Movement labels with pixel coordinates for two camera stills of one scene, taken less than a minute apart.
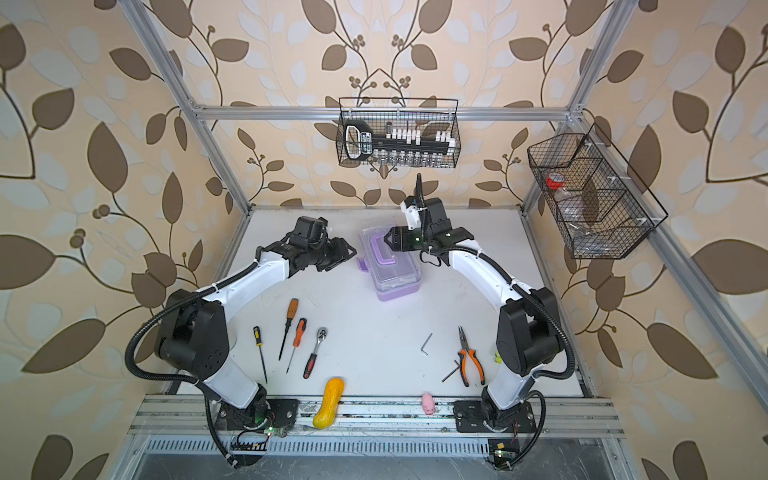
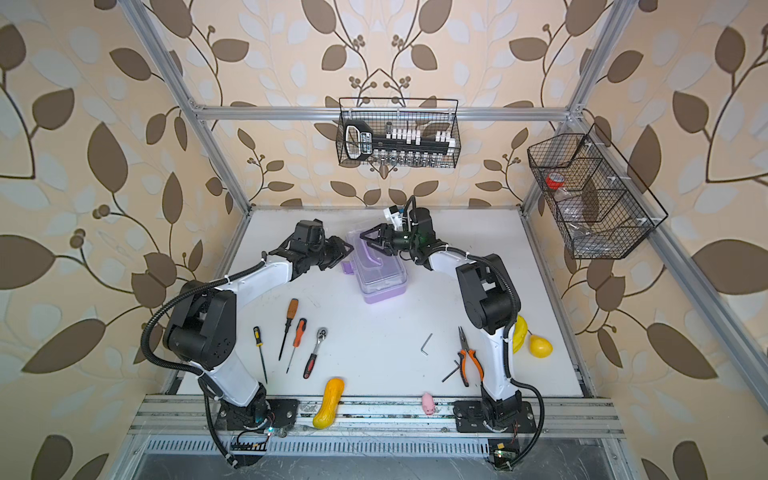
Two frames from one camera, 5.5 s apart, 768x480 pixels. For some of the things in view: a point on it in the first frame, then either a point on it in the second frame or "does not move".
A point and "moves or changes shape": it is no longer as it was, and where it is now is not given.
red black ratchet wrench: [321, 334] does not move
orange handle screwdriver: [300, 330] does not move
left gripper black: [341, 251] does not move
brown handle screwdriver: [292, 314] does not move
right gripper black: [399, 240] to [376, 241]
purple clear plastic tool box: [396, 275] moves or changes shape
